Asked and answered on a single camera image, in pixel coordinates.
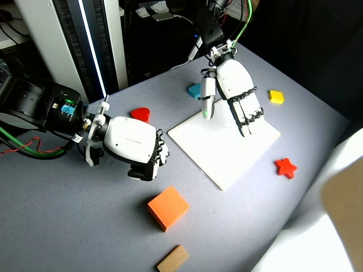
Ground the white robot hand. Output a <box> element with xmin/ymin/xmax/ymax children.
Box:
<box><xmin>200</xmin><ymin>58</ymin><xmax>265</xmax><ymax>138</ymax></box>
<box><xmin>102</xmin><ymin>115</ymin><xmax>170</xmax><ymax>181</ymax></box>

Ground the white paper sheet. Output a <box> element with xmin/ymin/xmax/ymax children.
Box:
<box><xmin>167</xmin><ymin>97</ymin><xmax>281</xmax><ymax>192</ymax></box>

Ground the red heart block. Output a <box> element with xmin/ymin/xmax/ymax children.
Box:
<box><xmin>130</xmin><ymin>107</ymin><xmax>151</xmax><ymax>124</ymax></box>

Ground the blue block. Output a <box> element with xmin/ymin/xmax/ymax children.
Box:
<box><xmin>187</xmin><ymin>83</ymin><xmax>202</xmax><ymax>100</ymax></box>

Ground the yellow block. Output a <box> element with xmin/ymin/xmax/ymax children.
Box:
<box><xmin>268</xmin><ymin>90</ymin><xmax>285</xmax><ymax>105</ymax></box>

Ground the orange cube block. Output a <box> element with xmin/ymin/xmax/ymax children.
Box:
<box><xmin>147</xmin><ymin>185</ymin><xmax>190</xmax><ymax>232</ymax></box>

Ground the grey table cloth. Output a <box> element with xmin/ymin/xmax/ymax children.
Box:
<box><xmin>0</xmin><ymin>42</ymin><xmax>350</xmax><ymax>272</ymax></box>

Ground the grey power bank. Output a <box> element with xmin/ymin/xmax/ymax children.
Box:
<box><xmin>151</xmin><ymin>12</ymin><xmax>175</xmax><ymax>22</ymax></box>

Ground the crumpled white object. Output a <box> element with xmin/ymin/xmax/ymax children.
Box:
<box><xmin>150</xmin><ymin>0</ymin><xmax>168</xmax><ymax>14</ymax></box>

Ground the red star block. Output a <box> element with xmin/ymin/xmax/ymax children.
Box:
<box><xmin>273</xmin><ymin>158</ymin><xmax>298</xmax><ymax>180</ymax></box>

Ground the white cabinet with black strips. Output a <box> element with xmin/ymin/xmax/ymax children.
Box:
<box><xmin>14</xmin><ymin>0</ymin><xmax>128</xmax><ymax>104</ymax></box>

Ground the tan wooden block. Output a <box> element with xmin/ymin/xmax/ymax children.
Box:
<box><xmin>156</xmin><ymin>244</ymin><xmax>190</xmax><ymax>272</ymax></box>

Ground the blurred white robot body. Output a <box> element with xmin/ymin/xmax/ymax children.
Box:
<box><xmin>251</xmin><ymin>129</ymin><xmax>363</xmax><ymax>272</ymax></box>

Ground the white adapter with cable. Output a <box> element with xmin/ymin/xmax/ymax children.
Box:
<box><xmin>169</xmin><ymin>36</ymin><xmax>204</xmax><ymax>71</ymax></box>

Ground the thin white cable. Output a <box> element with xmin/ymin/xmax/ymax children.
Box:
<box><xmin>172</xmin><ymin>14</ymin><xmax>199</xmax><ymax>32</ymax></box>

